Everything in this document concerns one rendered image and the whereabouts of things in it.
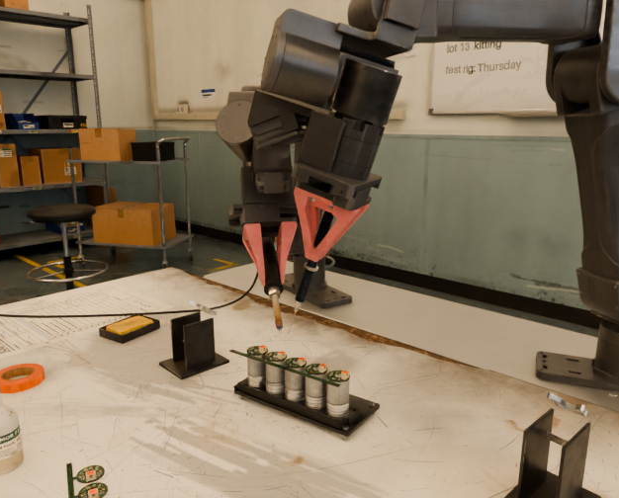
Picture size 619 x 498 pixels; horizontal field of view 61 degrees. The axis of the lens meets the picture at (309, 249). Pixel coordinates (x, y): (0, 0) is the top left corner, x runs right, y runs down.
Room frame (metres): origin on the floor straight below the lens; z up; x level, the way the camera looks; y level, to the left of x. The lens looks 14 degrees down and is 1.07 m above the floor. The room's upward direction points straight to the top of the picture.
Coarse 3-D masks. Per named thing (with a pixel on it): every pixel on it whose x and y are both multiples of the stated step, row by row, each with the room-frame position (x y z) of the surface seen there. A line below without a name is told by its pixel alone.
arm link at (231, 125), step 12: (228, 96) 0.67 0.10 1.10; (240, 96) 0.66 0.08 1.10; (252, 96) 0.66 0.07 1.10; (228, 108) 0.66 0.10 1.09; (240, 108) 0.65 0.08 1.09; (228, 120) 0.65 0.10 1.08; (240, 120) 0.65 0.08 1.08; (228, 132) 0.64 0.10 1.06; (240, 132) 0.64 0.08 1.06; (228, 144) 0.65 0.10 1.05; (240, 144) 0.64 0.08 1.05; (252, 144) 0.65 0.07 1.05; (240, 156) 0.67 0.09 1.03
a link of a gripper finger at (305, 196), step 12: (312, 180) 0.54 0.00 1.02; (300, 192) 0.52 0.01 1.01; (312, 192) 0.52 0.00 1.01; (324, 192) 0.51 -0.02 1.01; (300, 204) 0.53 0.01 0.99; (312, 204) 0.53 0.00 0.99; (324, 204) 0.53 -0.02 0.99; (300, 216) 0.54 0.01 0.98; (336, 216) 0.51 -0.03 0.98; (348, 216) 0.51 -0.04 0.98; (336, 228) 0.52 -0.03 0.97; (312, 240) 0.54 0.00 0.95; (324, 240) 0.53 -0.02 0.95; (312, 252) 0.54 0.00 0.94; (324, 252) 0.53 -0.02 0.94
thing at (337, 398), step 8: (336, 376) 0.51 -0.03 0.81; (328, 384) 0.50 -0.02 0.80; (344, 384) 0.50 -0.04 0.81; (328, 392) 0.50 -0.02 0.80; (336, 392) 0.50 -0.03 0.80; (344, 392) 0.50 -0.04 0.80; (328, 400) 0.50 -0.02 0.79; (336, 400) 0.50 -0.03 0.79; (344, 400) 0.50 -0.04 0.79; (328, 408) 0.50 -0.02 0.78; (336, 408) 0.50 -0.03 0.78; (344, 408) 0.50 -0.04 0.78; (336, 416) 0.50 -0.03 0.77
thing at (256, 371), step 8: (248, 360) 0.57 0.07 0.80; (248, 368) 0.57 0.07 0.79; (256, 368) 0.56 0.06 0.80; (264, 368) 0.57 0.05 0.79; (248, 376) 0.57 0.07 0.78; (256, 376) 0.56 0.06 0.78; (264, 376) 0.57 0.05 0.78; (248, 384) 0.57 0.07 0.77; (256, 384) 0.56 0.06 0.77; (264, 384) 0.57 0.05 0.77
